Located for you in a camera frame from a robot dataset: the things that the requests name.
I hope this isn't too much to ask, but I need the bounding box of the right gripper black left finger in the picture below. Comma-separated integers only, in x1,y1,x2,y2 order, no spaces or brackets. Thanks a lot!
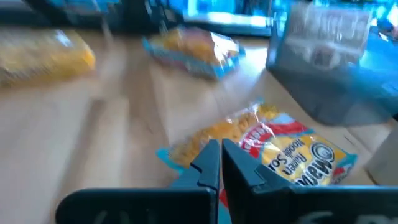
55,139,221,224

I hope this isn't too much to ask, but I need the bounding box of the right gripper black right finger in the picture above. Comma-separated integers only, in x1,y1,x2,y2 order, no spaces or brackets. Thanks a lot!
222,139,398,224

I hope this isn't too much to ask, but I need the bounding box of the green red Maruchan noodle pack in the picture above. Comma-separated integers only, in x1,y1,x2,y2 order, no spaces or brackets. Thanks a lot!
155,101,358,224

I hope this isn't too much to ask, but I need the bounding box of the yellow Maruchan noodle pack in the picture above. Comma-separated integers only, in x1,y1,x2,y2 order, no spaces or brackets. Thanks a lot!
0,28,96,88

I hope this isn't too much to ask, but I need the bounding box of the light grey plastic bin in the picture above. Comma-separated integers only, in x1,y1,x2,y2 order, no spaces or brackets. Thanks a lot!
366,124,398,187

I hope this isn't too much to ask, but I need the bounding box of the clear plastic bin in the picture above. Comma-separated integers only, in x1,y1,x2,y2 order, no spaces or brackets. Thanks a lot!
266,1,398,127

